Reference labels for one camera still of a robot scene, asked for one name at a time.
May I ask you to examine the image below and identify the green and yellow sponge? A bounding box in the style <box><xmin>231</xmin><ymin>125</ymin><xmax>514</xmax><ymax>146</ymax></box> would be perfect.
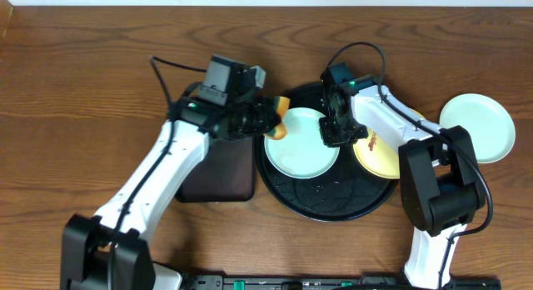
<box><xmin>263</xmin><ymin>96</ymin><xmax>290</xmax><ymax>140</ymax></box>

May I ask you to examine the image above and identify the pale green plate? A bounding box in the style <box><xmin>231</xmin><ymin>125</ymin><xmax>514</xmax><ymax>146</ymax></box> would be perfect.
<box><xmin>439</xmin><ymin>93</ymin><xmax>516</xmax><ymax>163</ymax></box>
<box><xmin>263</xmin><ymin>107</ymin><xmax>340</xmax><ymax>179</ymax></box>

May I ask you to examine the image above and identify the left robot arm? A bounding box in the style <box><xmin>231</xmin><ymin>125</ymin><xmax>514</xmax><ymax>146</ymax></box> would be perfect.
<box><xmin>60</xmin><ymin>97</ymin><xmax>290</xmax><ymax>289</ymax></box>

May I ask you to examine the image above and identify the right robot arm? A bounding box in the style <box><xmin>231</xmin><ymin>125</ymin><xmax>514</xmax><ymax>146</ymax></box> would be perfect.
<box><xmin>320</xmin><ymin>76</ymin><xmax>492</xmax><ymax>289</ymax></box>

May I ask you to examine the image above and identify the black rectangular tray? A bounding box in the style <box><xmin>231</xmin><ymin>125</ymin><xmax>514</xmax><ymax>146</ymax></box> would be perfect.
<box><xmin>175</xmin><ymin>137</ymin><xmax>255</xmax><ymax>203</ymax></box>

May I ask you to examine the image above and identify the black round tray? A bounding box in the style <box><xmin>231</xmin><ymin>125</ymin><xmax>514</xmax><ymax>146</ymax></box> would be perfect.
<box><xmin>254</xmin><ymin>82</ymin><xmax>398</xmax><ymax>222</ymax></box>

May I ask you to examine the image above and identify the yellow plate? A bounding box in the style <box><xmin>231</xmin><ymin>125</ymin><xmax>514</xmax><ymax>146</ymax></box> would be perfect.
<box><xmin>353</xmin><ymin>107</ymin><xmax>420</xmax><ymax>179</ymax></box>

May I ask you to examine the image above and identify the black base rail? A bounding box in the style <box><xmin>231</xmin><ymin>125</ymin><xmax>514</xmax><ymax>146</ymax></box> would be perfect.
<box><xmin>178</xmin><ymin>273</ymin><xmax>501</xmax><ymax>290</ymax></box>

